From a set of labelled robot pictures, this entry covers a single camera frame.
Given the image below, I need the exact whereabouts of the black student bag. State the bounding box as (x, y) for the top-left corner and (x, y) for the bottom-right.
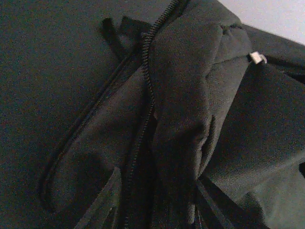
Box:
(0, 0), (305, 229)

